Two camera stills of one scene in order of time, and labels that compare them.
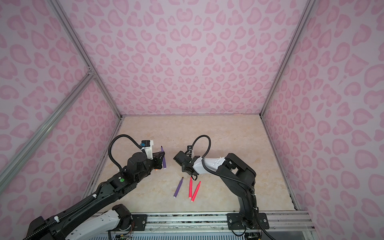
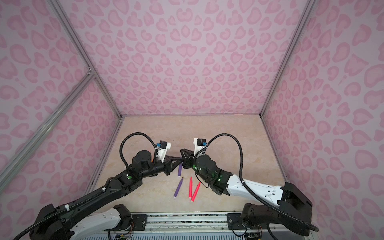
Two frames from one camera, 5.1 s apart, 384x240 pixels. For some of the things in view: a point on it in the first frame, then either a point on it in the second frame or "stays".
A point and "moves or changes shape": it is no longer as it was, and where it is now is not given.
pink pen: x=196 y=191 stays
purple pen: x=177 y=189 stays
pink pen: x=190 y=187 stays
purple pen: x=163 y=159 moves or changes shape
